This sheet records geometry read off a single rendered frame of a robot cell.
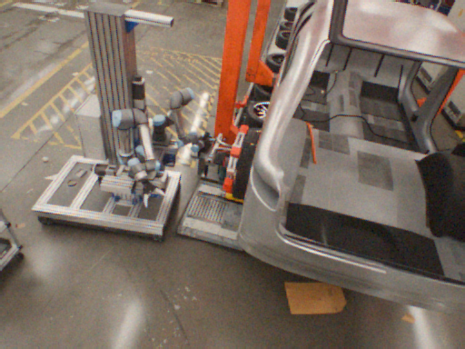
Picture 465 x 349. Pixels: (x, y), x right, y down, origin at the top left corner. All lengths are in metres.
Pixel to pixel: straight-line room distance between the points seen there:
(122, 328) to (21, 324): 0.78
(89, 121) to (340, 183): 2.17
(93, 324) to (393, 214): 2.60
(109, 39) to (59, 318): 2.20
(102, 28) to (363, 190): 2.37
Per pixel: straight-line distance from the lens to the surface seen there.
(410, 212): 3.07
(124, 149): 2.69
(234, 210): 3.42
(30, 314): 3.26
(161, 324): 3.00
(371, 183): 3.03
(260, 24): 4.96
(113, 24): 2.51
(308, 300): 3.29
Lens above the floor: 2.77
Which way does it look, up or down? 42 degrees down
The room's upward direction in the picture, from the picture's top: 10 degrees clockwise
